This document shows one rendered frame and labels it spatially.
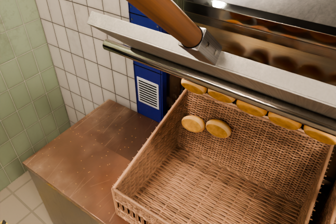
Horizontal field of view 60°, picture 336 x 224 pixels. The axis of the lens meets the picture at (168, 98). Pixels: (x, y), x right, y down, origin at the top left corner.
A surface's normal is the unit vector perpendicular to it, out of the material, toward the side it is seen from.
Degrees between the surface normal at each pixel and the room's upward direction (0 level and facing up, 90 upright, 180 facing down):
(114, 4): 90
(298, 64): 70
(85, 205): 0
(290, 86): 49
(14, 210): 0
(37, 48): 90
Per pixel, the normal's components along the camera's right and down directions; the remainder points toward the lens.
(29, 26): 0.83, 0.35
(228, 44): -0.53, 0.21
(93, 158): 0.00, -0.79
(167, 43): -0.41, -0.12
